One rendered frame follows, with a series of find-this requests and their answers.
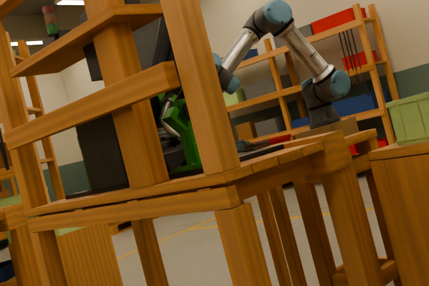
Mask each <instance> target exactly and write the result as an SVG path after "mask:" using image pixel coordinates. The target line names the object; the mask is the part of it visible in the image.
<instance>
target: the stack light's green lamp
mask: <svg viewBox="0 0 429 286"><path fill-rule="evenodd" d="M58 30H59V27H58V24H49V25H47V32H48V35H49V37H52V35H55V34H58V32H57V31H58Z"/></svg>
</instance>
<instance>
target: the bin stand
mask: <svg viewBox="0 0 429 286"><path fill-rule="evenodd" d="M269 195H270V198H271V200H270V198H269ZM256 196H257V200H258V203H259V208H260V212H261V215H262V220H263V223H264V228H265V230H266V235H267V240H268V243H269V247H270V250H271V255H272V258H273V262H274V265H275V270H276V274H277V277H278V282H279V285H280V286H292V285H293V286H307V282H306V278H305V274H304V271H303V266H302V263H301V259H300V256H299V251H298V248H297V243H296V239H295V236H294V231H293V228H292V224H291V221H290V216H289V212H288V209H287V205H286V201H285V197H284V194H283V189H282V186H278V187H276V188H273V189H271V190H269V193H268V191H266V192H263V193H260V194H258V195H256ZM271 203H272V205H271ZM272 206H273V207H272ZM273 210H274V212H273ZM274 213H275V215H274ZM275 218H276V220H275ZM276 223H277V224H276ZM277 226H278V227H277ZM278 230H279V232H278ZM279 233H280V235H279ZM280 238H281V240H282V243H281V240H280ZM282 245H283V247H282ZM283 250H284V252H285V255H284V252H283ZM285 257H286V260H287V262H286V260H285ZM287 265H288V267H289V269H288V267H287ZM289 272H290V274H289ZM290 277H291V279H290ZM291 280H292V282H291Z"/></svg>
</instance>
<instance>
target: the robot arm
mask: <svg viewBox="0 0 429 286"><path fill-rule="evenodd" d="M268 33H271V34H272V35H273V36H274V37H275V38H280V39H281V41H282V42H284V44H285V45H286V46H287V47H288V48H289V50H290V51H291V52H292V53H293V54H294V55H295V56H296V58H297V59H298V60H299V61H300V62H301V64H302V65H303V66H304V67H305V68H306V69H307V70H308V72H309V73H310V74H311V75H312V76H313V77H312V78H310V79H307V80H305V81H304V82H302V84H301V89H302V93H303V95H304V98H305V102H306V106H307V108H308V112H309V127H310V129H311V130H312V129H315V128H319V127H322V126H326V125H328V124H333V123H336V122H339V121H341V118H340V116H339V114H338V113H337V111H336V110H335V108H334V107H333V104H332V102H331V100H334V99H337V98H341V97H343V96H345V95H346V94H347V93H348V92H349V90H350V78H349V76H348V74H347V73H346V72H345V71H341V70H337V69H336V68H335V67H334V66H333V65H330V64H327V63H326V62H325V60H323V58H322V57H321V56H320V55H319V53H318V52H317V51H316V50H315V49H314V48H313V47H312V45H311V44H310V43H309V42H308V40H307V39H306V38H305V37H304V36H303V35H302V34H301V32H300V31H299V30H298V29H297V27H296V26H295V25H294V19H293V18H292V9H291V7H290V6H289V4H288V3H286V2H285V1H283V0H272V1H269V2H267V3H266V4H265V5H264V6H262V7H261V8H259V9H258V10H256V11H254V12H253V13H252V15H251V16H250V18H249V19H248V20H247V21H246V23H245V25H244V26H243V28H242V29H241V30H240V35H239V37H238V38H237V40H236V41H235V42H234V44H233V45H232V46H231V48H230V49H229V51H228V52H227V53H226V54H225V56H224V57H223V59H222V60H221V58H219V55H218V54H216V53H214V52H212V54H213V59H214V63H215V66H216V71H217V74H218V78H219V81H220V85H221V89H222V92H224V91H225V92H226V93H229V94H234V93H235V92H236V91H237V89H238V88H239V86H240V84H241V81H240V80H239V79H238V78H237V77H236V76H235V75H233V73H234V71H235V70H236V68H237V67H238V66H239V64H240V63H241V61H242V60H243V59H244V57H245V55H247V53H248V51H249V50H250V49H251V47H252V46H253V44H257V43H258V42H259V40H260V39H261V38H262V37H263V36H265V35H266V34H268ZM178 79H179V84H180V87H178V88H176V89H173V90H171V91H167V92H166V93H165V94H164V96H163V98H162V102H165V101H166V100H168V99H169V98H171V97H173V96H174V94H176V95H177V97H176V99H175V101H178V100H180V99H185V97H184V93H183V88H182V85H181V80H180V78H179V76H178Z"/></svg>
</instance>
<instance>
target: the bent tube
mask: <svg viewBox="0 0 429 286"><path fill-rule="evenodd" d="M161 102H162V100H161ZM172 102H174V101H173V100H171V99H170V98H169V99H168V100H166V101H165V102H163V103H164V104H163V108H162V111H161V114H160V121H161V124H162V126H163V129H164V130H165V131H166V132H167V133H168V134H169V135H170V136H171V137H173V138H175V137H177V136H178V137H180V134H178V133H177V132H176V131H175V130H173V129H172V128H171V127H170V126H169V125H168V124H167V123H166V122H164V121H163V120H162V118H163V116H164V114H165V112H166V110H167V109H169V108H170V106H171V103H172Z"/></svg>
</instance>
